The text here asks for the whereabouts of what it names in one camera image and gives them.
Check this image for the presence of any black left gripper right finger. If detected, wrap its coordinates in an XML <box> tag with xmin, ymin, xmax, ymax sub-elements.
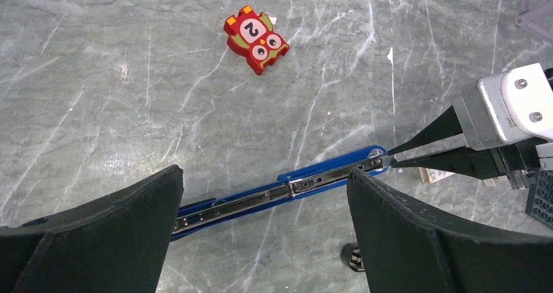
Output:
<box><xmin>347</xmin><ymin>169</ymin><xmax>552</xmax><ymax>292</ymax></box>

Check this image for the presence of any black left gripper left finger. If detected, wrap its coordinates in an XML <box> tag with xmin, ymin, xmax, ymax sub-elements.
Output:
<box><xmin>1</xmin><ymin>165</ymin><xmax>183</xmax><ymax>292</ymax></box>

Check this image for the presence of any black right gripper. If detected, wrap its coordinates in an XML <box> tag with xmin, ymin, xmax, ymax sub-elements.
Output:
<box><xmin>387</xmin><ymin>106</ymin><xmax>552</xmax><ymax>191</ymax></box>

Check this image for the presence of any white staple box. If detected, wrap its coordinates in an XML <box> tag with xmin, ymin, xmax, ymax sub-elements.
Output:
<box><xmin>418</xmin><ymin>167</ymin><xmax>455</xmax><ymax>184</ymax></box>

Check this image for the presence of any blue black stapler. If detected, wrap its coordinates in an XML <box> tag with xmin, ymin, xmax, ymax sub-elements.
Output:
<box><xmin>171</xmin><ymin>146</ymin><xmax>388</xmax><ymax>241</ymax></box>

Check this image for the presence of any black silver stapler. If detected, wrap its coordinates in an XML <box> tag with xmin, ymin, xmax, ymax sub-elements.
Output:
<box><xmin>340</xmin><ymin>243</ymin><xmax>365</xmax><ymax>273</ymax></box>

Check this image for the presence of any dark grey lego baseplate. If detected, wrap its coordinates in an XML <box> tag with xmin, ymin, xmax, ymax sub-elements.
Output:
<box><xmin>525</xmin><ymin>168</ymin><xmax>552</xmax><ymax>230</ymax></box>

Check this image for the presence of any white perforated music stand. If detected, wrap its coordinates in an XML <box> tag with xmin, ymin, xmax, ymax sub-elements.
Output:
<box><xmin>515</xmin><ymin>0</ymin><xmax>552</xmax><ymax>45</ymax></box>

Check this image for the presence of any red cartoon eraser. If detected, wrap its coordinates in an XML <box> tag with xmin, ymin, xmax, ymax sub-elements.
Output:
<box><xmin>224</xmin><ymin>5</ymin><xmax>290</xmax><ymax>76</ymax></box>

